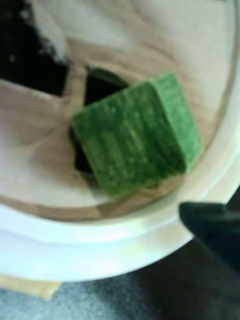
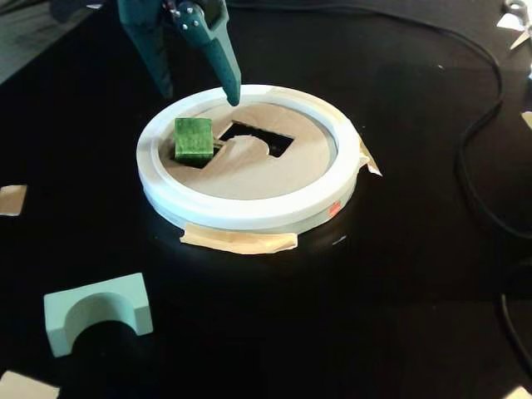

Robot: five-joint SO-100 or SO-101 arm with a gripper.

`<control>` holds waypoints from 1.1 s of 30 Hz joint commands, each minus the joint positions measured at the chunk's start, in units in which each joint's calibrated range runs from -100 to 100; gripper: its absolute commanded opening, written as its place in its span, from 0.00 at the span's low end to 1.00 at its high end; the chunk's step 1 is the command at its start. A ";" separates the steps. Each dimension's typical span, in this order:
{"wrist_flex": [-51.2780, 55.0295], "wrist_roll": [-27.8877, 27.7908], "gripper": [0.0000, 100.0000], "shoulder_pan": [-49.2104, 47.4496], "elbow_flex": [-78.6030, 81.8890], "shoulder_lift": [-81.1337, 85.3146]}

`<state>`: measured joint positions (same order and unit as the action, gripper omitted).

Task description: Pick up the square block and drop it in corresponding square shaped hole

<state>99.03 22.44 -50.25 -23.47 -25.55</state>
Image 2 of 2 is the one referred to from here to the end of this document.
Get long tan masking tape strip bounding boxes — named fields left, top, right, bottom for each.
left=179, top=222, right=299, bottom=255

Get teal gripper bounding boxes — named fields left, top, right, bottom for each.
left=117, top=0, right=243, bottom=107

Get white paper piece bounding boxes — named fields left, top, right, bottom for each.
left=496, top=11, right=531, bottom=32

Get grey metal scissors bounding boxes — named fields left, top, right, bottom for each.
left=502, top=0, right=532, bottom=52

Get thick black cable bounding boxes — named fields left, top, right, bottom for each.
left=226, top=0, right=532, bottom=240
left=500, top=290, right=532, bottom=369

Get white paper sheet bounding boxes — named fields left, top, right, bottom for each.
left=0, top=369, right=62, bottom=399

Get pale green arch block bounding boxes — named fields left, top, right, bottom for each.
left=43, top=272, right=154, bottom=358

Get white round sorter container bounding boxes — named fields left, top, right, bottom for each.
left=135, top=84, right=361, bottom=234

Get crumpled tan masking tape strip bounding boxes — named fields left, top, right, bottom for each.
left=357, top=139, right=384, bottom=178

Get brown cardboard lid with holes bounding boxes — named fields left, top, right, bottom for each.
left=160, top=101, right=337, bottom=201

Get dark green square block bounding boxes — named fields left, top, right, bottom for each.
left=173, top=117, right=215, bottom=164

